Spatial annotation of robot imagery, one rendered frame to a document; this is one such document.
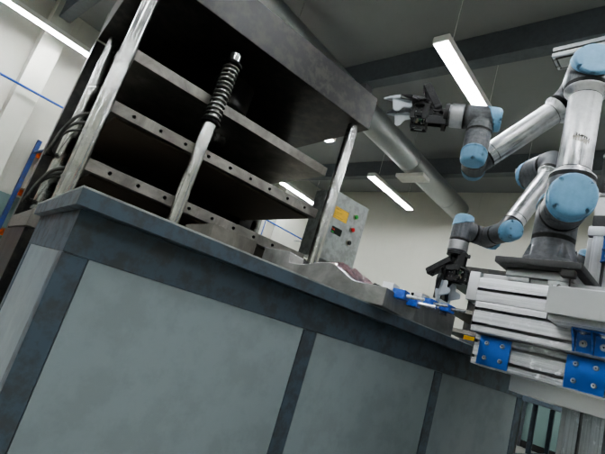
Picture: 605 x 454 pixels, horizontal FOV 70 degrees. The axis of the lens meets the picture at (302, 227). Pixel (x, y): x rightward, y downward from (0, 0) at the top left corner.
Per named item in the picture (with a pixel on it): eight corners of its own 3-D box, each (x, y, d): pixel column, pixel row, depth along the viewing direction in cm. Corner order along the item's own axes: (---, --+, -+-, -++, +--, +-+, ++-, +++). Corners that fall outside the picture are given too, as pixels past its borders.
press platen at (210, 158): (315, 218, 230) (318, 209, 231) (109, 110, 168) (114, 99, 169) (245, 221, 289) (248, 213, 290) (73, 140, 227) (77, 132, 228)
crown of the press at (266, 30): (351, 189, 232) (380, 91, 246) (111, 41, 159) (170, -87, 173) (266, 198, 299) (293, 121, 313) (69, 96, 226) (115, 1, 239)
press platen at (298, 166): (325, 176, 238) (328, 167, 239) (131, 58, 176) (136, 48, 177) (257, 186, 293) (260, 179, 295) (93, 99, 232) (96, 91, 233)
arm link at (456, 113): (466, 98, 134) (465, 116, 141) (451, 97, 136) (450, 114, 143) (462, 118, 132) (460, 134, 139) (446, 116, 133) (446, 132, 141)
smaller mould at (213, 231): (249, 264, 127) (257, 242, 129) (205, 247, 119) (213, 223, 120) (219, 260, 143) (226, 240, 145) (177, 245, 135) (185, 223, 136)
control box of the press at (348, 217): (302, 467, 227) (373, 209, 260) (255, 465, 210) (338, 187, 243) (277, 450, 245) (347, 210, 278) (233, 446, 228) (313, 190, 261)
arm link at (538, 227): (571, 249, 133) (577, 207, 136) (582, 235, 121) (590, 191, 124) (528, 240, 137) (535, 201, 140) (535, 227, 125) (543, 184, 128)
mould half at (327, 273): (412, 322, 146) (419, 290, 149) (382, 305, 126) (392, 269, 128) (294, 293, 176) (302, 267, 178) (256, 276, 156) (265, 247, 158)
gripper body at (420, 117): (407, 115, 137) (446, 120, 133) (413, 95, 140) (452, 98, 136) (408, 131, 144) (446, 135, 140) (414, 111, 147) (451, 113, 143)
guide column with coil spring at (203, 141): (137, 339, 169) (244, 57, 198) (122, 335, 166) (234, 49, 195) (132, 336, 174) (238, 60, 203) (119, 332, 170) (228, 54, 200)
